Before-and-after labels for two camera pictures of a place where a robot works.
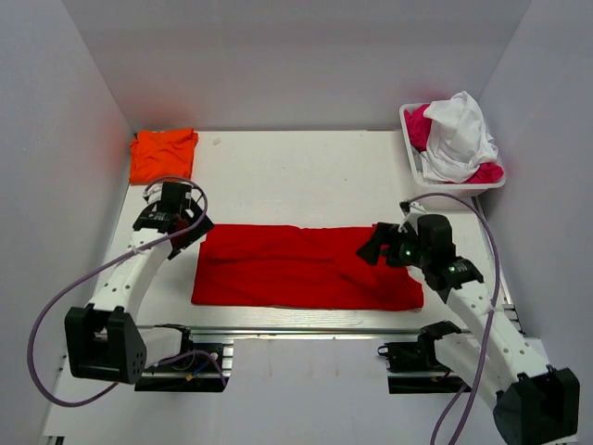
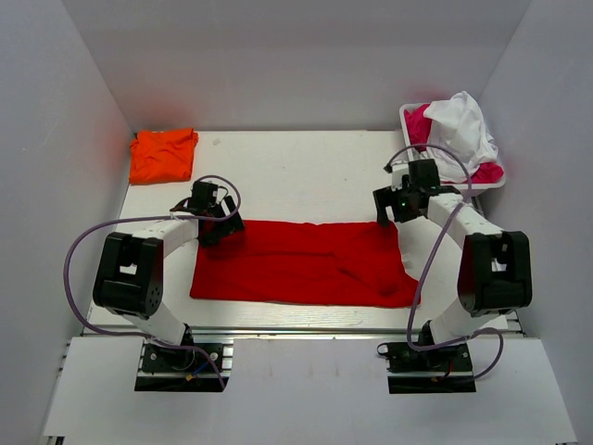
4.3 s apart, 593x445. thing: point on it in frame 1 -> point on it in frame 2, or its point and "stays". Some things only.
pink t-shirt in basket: (419, 127) stays
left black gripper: (204, 226) -> (212, 238)
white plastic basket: (429, 187) stays
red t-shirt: (300, 266) stays
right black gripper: (370, 252) -> (384, 197)
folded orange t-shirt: (156, 156) stays
